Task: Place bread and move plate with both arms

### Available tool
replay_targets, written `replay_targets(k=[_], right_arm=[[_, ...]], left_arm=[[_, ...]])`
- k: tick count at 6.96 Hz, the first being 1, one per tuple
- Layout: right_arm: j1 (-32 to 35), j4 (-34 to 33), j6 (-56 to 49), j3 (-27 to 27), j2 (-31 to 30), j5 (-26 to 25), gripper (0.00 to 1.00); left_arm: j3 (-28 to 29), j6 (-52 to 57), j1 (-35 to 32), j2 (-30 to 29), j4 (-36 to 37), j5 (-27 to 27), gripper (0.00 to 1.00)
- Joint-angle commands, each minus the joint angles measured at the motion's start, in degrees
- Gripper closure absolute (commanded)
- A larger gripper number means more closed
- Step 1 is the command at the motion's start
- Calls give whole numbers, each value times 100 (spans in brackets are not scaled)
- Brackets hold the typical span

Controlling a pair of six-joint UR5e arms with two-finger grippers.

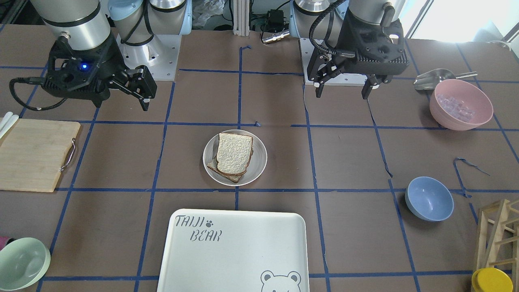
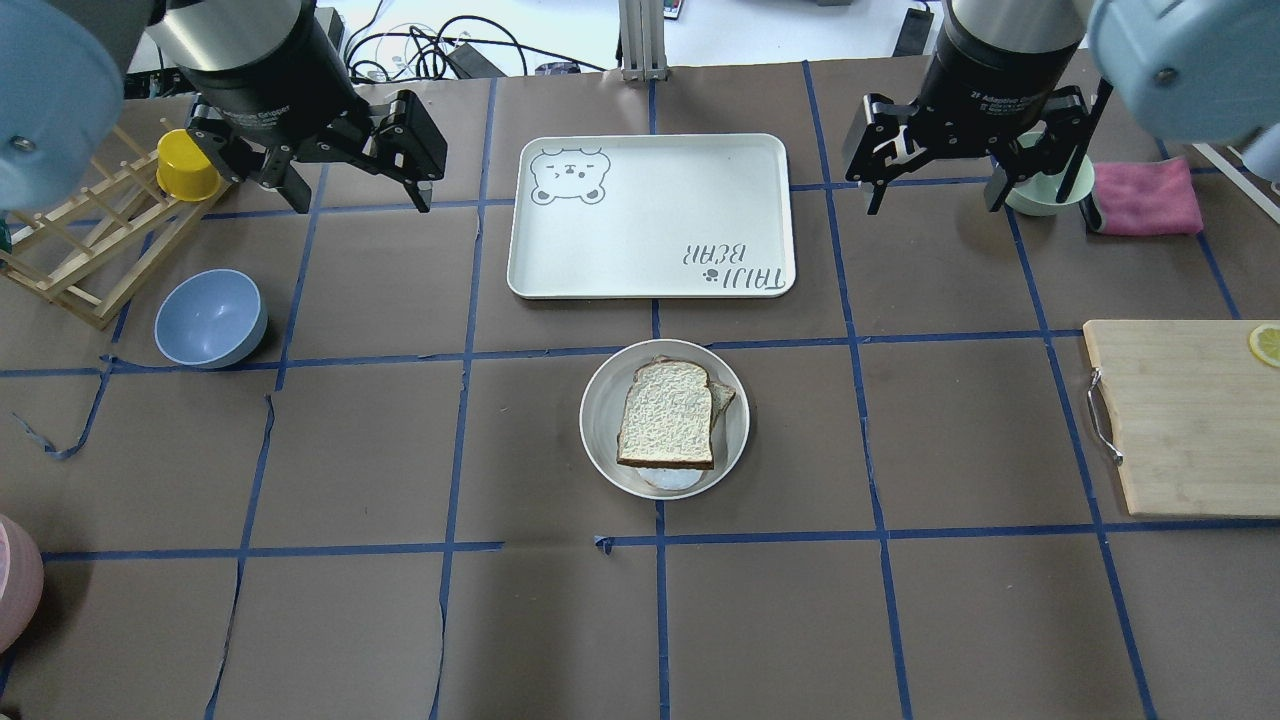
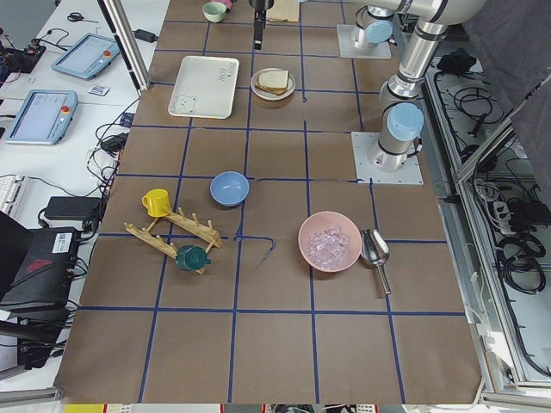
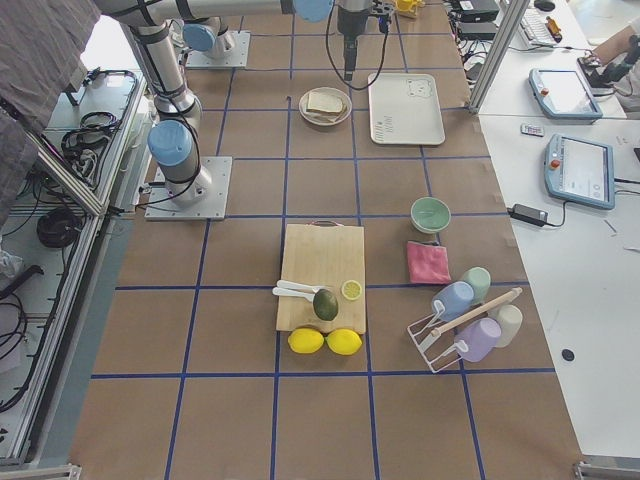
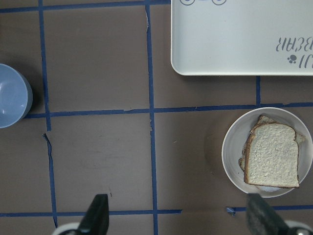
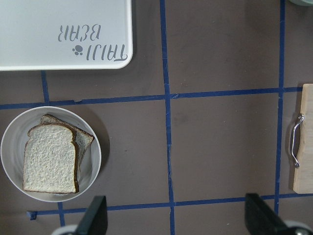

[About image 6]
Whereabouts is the white round plate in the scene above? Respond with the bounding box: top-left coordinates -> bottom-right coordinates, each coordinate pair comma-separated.
0,106 -> 101,203

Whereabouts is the bread slice on plate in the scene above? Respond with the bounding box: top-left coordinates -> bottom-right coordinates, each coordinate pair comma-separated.
40,114 -> 94,166

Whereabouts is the green bowl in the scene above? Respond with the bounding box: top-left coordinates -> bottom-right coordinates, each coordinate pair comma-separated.
290,0 -> 313,6

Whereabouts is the bread slice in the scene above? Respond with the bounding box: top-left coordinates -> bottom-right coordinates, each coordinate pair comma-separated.
22,123 -> 79,194
40,114 -> 94,166

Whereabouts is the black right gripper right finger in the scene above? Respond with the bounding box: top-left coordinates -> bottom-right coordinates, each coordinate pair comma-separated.
245,193 -> 288,235

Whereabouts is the white bear tray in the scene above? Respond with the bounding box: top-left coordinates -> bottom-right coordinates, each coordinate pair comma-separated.
0,0 -> 133,71

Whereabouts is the wooden cutting board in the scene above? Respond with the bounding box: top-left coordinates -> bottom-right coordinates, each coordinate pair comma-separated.
291,84 -> 313,194

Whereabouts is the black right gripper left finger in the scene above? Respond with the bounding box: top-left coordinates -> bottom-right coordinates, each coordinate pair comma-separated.
75,196 -> 108,235

